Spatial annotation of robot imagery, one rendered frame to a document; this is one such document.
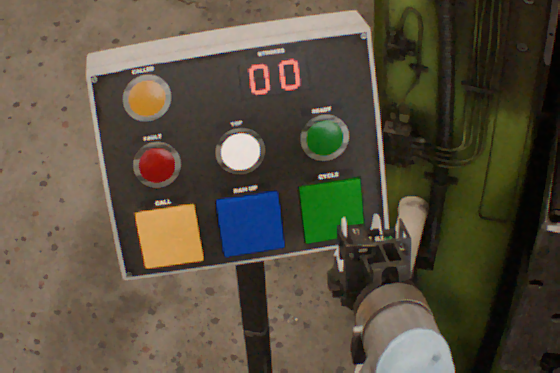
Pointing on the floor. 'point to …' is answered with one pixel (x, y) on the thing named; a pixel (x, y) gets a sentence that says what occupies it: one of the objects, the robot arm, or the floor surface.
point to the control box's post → (254, 315)
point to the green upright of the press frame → (471, 297)
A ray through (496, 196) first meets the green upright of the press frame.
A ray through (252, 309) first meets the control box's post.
